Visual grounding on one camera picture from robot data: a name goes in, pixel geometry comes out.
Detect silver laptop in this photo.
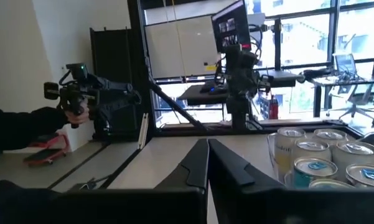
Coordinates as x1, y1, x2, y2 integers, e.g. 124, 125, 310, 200
333, 53, 358, 75

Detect black partition panel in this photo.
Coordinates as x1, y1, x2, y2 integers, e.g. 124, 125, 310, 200
89, 27, 136, 141

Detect black window frame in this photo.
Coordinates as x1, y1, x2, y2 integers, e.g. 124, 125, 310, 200
245, 0, 374, 72

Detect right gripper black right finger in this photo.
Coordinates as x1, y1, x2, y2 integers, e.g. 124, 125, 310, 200
208, 138, 287, 224

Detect black computer monitor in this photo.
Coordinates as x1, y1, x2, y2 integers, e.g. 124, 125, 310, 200
210, 0, 253, 53

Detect black keyboard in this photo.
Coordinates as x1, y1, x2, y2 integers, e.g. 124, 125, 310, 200
200, 80, 219, 93

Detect pink rolling stool cart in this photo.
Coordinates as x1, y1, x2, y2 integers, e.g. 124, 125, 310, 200
22, 132, 72, 166

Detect whiteboard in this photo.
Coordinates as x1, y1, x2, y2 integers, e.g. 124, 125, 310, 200
144, 14, 220, 79

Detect white strip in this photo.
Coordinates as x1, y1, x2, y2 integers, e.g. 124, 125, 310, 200
138, 112, 150, 151

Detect grey office chair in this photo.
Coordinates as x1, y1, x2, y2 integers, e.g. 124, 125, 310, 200
326, 83, 374, 127

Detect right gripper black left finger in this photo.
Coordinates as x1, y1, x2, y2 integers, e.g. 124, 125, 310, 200
143, 138, 210, 224

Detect person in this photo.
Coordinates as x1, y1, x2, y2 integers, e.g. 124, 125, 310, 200
0, 104, 91, 224

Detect black standing desk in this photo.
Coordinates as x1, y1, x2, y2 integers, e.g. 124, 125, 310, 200
177, 70, 299, 106

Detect black computer mouse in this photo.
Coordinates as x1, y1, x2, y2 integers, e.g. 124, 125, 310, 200
208, 85, 228, 96

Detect black office desk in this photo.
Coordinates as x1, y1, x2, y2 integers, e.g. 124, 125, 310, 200
309, 74, 374, 119

